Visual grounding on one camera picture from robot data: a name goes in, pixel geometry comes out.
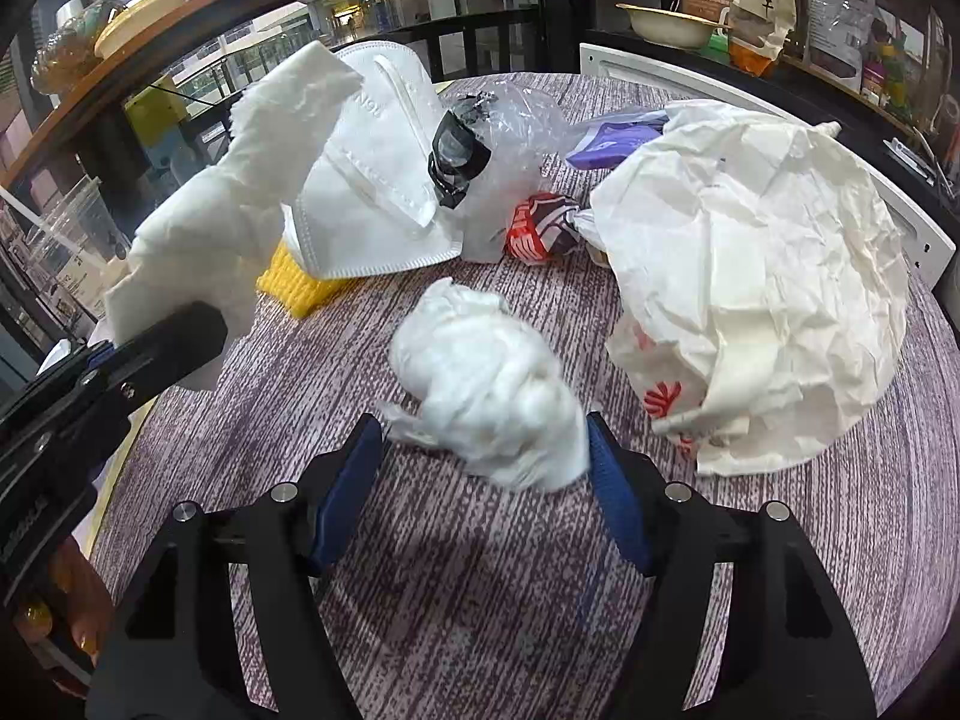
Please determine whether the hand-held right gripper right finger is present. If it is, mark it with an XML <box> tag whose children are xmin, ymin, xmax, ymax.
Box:
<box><xmin>585</xmin><ymin>411</ymin><xmax>878</xmax><ymax>720</ymax></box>

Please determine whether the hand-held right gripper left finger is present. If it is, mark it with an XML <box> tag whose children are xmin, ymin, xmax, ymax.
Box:
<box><xmin>86</xmin><ymin>412</ymin><xmax>387</xmax><ymax>720</ymax></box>

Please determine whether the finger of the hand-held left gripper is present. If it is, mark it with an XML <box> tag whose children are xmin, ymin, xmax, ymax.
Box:
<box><xmin>0</xmin><ymin>301</ymin><xmax>230</xmax><ymax>467</ymax></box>

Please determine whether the white paper towel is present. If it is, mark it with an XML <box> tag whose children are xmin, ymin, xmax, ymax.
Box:
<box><xmin>105</xmin><ymin>41</ymin><xmax>365</xmax><ymax>391</ymax></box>

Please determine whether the white tissue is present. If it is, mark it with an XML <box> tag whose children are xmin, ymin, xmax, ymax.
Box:
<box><xmin>379</xmin><ymin>277</ymin><xmax>592</xmax><ymax>492</ymax></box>

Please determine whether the white paper bag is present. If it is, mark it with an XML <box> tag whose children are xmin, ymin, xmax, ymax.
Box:
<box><xmin>589</xmin><ymin>99</ymin><xmax>912</xmax><ymax>477</ymax></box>

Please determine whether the red and white wrapper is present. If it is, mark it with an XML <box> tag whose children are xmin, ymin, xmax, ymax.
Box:
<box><xmin>504</xmin><ymin>193</ymin><xmax>593</xmax><ymax>262</ymax></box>

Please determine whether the purple packet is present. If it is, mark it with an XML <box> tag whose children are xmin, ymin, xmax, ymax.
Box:
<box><xmin>564</xmin><ymin>109</ymin><xmax>676</xmax><ymax>170</ymax></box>

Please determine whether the person's left hand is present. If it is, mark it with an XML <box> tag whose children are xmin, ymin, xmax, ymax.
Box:
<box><xmin>11</xmin><ymin>536</ymin><xmax>113</xmax><ymax>672</ymax></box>

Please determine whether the clear plastic cup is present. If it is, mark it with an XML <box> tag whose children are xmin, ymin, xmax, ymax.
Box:
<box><xmin>15</xmin><ymin>176</ymin><xmax>132</xmax><ymax>323</ymax></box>

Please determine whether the purple grey striped tablecloth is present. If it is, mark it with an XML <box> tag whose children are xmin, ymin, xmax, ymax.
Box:
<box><xmin>90</xmin><ymin>73</ymin><xmax>960</xmax><ymax>720</ymax></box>

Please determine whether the yellow box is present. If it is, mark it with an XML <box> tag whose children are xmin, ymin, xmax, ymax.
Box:
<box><xmin>124</xmin><ymin>82</ymin><xmax>196</xmax><ymax>158</ymax></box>

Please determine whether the white face mask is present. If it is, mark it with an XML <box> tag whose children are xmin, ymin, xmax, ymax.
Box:
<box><xmin>289</xmin><ymin>43</ymin><xmax>466</xmax><ymax>278</ymax></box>

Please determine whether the glass jar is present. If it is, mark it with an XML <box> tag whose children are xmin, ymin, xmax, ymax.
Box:
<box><xmin>30</xmin><ymin>0</ymin><xmax>113</xmax><ymax>95</ymax></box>

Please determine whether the yellow bowl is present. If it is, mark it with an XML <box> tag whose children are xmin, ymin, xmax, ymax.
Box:
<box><xmin>94</xmin><ymin>0</ymin><xmax>188</xmax><ymax>57</ymax></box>

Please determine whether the black plastic piece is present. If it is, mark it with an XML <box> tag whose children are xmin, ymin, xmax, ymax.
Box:
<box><xmin>427</xmin><ymin>109</ymin><xmax>492</xmax><ymax>211</ymax></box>

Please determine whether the clear plastic bag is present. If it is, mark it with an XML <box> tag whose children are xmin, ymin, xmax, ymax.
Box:
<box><xmin>439</xmin><ymin>82</ymin><xmax>578</xmax><ymax>263</ymax></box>

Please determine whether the cream bowl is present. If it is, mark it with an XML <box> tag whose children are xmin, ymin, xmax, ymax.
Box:
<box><xmin>616</xmin><ymin>2</ymin><xmax>725</xmax><ymax>50</ymax></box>

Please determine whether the white and orange snack packet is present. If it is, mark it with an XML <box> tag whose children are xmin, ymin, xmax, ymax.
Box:
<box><xmin>727</xmin><ymin>0</ymin><xmax>800</xmax><ymax>78</ymax></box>

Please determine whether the clear packet with label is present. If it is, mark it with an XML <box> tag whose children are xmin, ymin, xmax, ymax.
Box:
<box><xmin>806</xmin><ymin>0</ymin><xmax>875</xmax><ymax>83</ymax></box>

